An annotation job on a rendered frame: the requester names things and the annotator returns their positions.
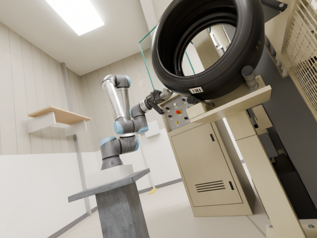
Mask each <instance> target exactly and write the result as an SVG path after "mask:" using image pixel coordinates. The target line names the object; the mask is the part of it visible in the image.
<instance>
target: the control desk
mask: <svg viewBox="0 0 317 238"><path fill-rule="evenodd" d="M158 106H159V107H160V108H161V109H162V110H163V111H164V112H165V113H164V115H161V117H162V120H163V123H164V126H165V129H166V132H167V135H168V138H169V141H170V144H171V147H172V150H173V153H174V156H175V160H176V163H177V166H178V169H179V172H180V175H181V178H182V181H183V184H184V187H185V191H186V193H187V196H188V199H189V202H190V205H191V208H192V212H193V215H194V217H209V216H236V215H253V211H254V204H255V198H256V195H255V193H254V191H253V188H252V186H251V184H250V181H249V179H248V177H247V174H246V172H245V170H244V167H243V165H242V162H241V160H240V158H239V156H238V153H237V151H236V149H235V146H234V144H233V142H232V140H231V137H230V135H229V133H228V130H227V128H226V126H225V123H224V121H223V119H220V120H217V121H215V122H212V123H191V122H190V119H189V117H188V114H187V111H186V109H188V108H190V107H192V106H194V105H192V104H189V103H188V102H187V97H185V96H182V95H179V94H175V95H173V96H171V97H170V98H169V99H168V100H167V101H165V102H163V103H161V104H158Z"/></svg>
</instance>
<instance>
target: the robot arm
mask: <svg viewBox="0 0 317 238"><path fill-rule="evenodd" d="M101 85H102V88H103V89H104V90H105V92H106V95H107V98H108V102H109V105H110V108H111V111H112V114H113V118H114V121H115V122H114V131H115V133H116V134H117V135H120V136H119V139H117V138H116V137H115V136H111V137H107V138H104V139H102V140H101V141H100V150H101V157H102V166H101V170H105V169H109V168H112V167H115V166H118V165H124V164H123V162H122V161H121V159H120V156H119V155H121V154H125V153H132V152H135V151H137V150H138V148H139V139H138V137H137V136H135V134H134V133H136V132H137V134H143V133H145V132H147V131H148V130H149V128H148V124H147V120H146V116H145V113H147V112H149V111H150V110H152V108H153V109H154V110H155V111H156V112H158V113H159V114H161V115H164V113H165V112H164V111H163V110H162V109H161V108H160V107H159V106H158V104H161V103H163V102H165V101H167V100H168V99H169V98H170V97H171V96H172V94H173V93H174V92H172V91H171V92H170V91H169V90H168V89H166V88H163V92H162V91H159V90H156V89H155V90H154V91H152V92H151V93H150V95H148V96H146V99H144V100H142V101H141V102H139V103H138V104H136V105H135V106H133V107H132V108H131V107H130V97H129V87H130V86H131V81H130V78H129V77H128V76H126V75H108V76H106V77H105V78H104V79H103V80H102V83H101ZM115 87H116V88H117V92H116V89H115ZM132 118H133V119H134V120H132Z"/></svg>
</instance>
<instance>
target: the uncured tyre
mask: <svg viewBox="0 0 317 238"><path fill-rule="evenodd" d="M216 25H227V26H231V27H233V28H235V29H236V30H235V33H234V37H233V39H232V41H231V43H230V45H229V47H228V48H227V50H226V51H225V53H224V54H223V55H222V57H221V58H220V59H219V60H218V61H217V62H216V63H214V64H213V65H212V66H211V67H209V68H208V69H206V70H204V71H202V72H200V73H198V74H195V75H191V76H185V74H184V71H183V57H184V53H185V50H186V48H187V46H188V45H189V43H190V42H191V40H192V39H193V38H194V37H195V36H196V35H197V34H199V33H200V32H201V31H203V30H205V29H207V28H209V27H211V26H216ZM259 39H260V40H261V43H260V46H259V48H258V50H256V49H255V47H256V45H257V43H258V40H259ZM264 43H265V18H264V10H263V6H262V3H261V0H173V1H172V2H171V3H170V4H169V6H168V7H167V8H166V10H165V11H164V13H163V14H162V16H161V18H160V20H159V22H158V24H157V27H156V29H155V32H154V36H153V40H152V47H151V60H152V65H153V69H154V71H155V74H156V76H157V77H158V79H159V80H160V82H161V83H162V84H163V85H164V86H165V87H166V88H167V89H169V90H170V91H172V92H174V93H176V94H179V95H182V96H185V97H189V96H194V97H197V98H200V99H202V100H212V99H216V98H219V97H222V96H224V95H226V94H228V93H230V92H232V91H233V90H235V89H236V88H238V87H239V86H240V85H242V84H243V83H244V82H245V79H244V77H243V75H242V69H243V68H244V67H245V66H252V67H253V70H255V68H256V66H257V65H258V63H259V60H260V58H261V55H262V52H263V49H264ZM254 65H255V66H254ZM254 67H255V68H254ZM198 87H201V88H202V90H203V92H200V93H193V94H192V93H191V91H190V89H193V88H198Z"/></svg>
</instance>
